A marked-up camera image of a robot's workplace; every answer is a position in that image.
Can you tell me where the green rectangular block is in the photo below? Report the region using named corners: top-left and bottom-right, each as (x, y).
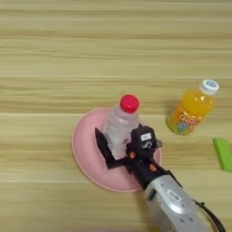
top-left (212, 137), bottom-right (232, 173)

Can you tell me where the clear water bottle red cap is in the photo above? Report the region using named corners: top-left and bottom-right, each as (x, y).
top-left (103, 93), bottom-right (140, 161)

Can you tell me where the small black box white label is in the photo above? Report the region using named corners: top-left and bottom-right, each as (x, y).
top-left (130, 125), bottom-right (158, 152)

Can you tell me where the pink plastic plate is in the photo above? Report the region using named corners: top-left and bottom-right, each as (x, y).
top-left (71, 107), bottom-right (162, 193)

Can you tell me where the orange juice bottle white cap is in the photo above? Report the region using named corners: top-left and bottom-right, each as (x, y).
top-left (165, 79), bottom-right (220, 136)

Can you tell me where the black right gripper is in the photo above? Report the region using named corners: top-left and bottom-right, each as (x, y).
top-left (94, 126), bottom-right (175, 190)

